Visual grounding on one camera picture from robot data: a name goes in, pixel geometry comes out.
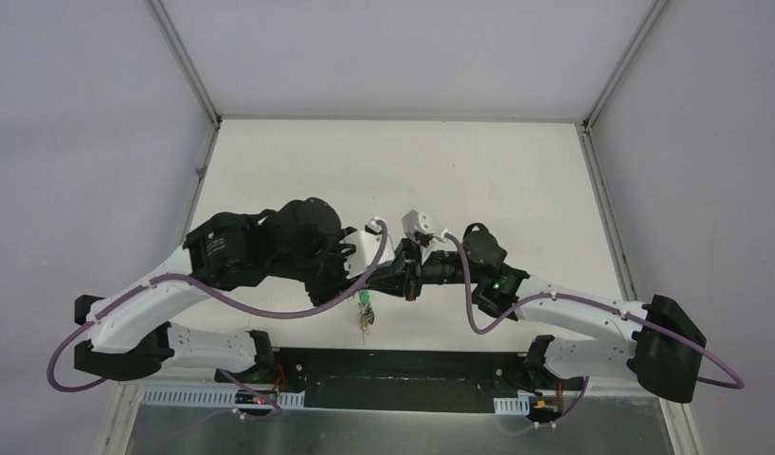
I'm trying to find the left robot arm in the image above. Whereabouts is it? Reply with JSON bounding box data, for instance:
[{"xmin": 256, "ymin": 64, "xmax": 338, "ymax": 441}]
[{"xmin": 73, "ymin": 198, "xmax": 374, "ymax": 384}]

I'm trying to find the aluminium frame rail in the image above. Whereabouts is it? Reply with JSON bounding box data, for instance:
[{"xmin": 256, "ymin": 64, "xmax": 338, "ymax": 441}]
[{"xmin": 118, "ymin": 343, "xmax": 685, "ymax": 399}]

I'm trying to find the controller board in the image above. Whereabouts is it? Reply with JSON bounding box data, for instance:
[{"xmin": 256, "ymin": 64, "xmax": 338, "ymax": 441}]
[
  {"xmin": 528, "ymin": 397, "xmax": 563, "ymax": 424},
  {"xmin": 235, "ymin": 390, "xmax": 278, "ymax": 406}
]

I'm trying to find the right controller board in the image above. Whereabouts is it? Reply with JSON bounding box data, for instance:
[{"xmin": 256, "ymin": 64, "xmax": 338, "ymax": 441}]
[{"xmin": 528, "ymin": 397, "xmax": 563, "ymax": 424}]

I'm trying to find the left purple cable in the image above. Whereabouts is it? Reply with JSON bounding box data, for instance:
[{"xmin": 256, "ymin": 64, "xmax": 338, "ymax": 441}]
[{"xmin": 45, "ymin": 219, "xmax": 390, "ymax": 421}]

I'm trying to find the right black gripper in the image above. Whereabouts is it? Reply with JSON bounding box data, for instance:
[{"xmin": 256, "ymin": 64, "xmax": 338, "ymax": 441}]
[{"xmin": 365, "ymin": 236, "xmax": 482, "ymax": 302}]

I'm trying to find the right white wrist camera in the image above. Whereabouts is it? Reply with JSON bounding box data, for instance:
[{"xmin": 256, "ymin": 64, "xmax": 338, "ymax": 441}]
[{"xmin": 402, "ymin": 209, "xmax": 450, "ymax": 247}]

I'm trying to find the left controller board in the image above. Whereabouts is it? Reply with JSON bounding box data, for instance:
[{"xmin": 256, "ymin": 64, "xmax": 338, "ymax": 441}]
[{"xmin": 235, "ymin": 390, "xmax": 278, "ymax": 406}]

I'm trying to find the purple cable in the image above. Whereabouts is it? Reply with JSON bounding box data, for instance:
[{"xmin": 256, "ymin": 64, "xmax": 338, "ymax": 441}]
[
  {"xmin": 443, "ymin": 232, "xmax": 747, "ymax": 428},
  {"xmin": 45, "ymin": 219, "xmax": 390, "ymax": 421}
]

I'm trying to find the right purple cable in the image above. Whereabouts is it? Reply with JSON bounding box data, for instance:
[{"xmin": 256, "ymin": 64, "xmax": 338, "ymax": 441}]
[{"xmin": 443, "ymin": 232, "xmax": 747, "ymax": 428}]

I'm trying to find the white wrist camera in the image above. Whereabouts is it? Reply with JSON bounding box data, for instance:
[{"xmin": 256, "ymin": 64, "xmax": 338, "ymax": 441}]
[
  {"xmin": 402, "ymin": 209, "xmax": 450, "ymax": 247},
  {"xmin": 342, "ymin": 216, "xmax": 395, "ymax": 279}
]

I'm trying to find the large keyring with keys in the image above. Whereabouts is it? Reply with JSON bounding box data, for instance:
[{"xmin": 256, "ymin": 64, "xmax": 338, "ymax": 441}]
[{"xmin": 357, "ymin": 290, "xmax": 375, "ymax": 344}]

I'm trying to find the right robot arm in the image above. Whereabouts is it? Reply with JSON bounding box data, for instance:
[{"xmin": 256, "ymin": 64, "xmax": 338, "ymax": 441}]
[{"xmin": 344, "ymin": 223, "xmax": 707, "ymax": 404}]

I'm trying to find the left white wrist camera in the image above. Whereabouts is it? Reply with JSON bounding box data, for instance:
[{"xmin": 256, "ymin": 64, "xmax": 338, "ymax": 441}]
[{"xmin": 342, "ymin": 216, "xmax": 395, "ymax": 279}]

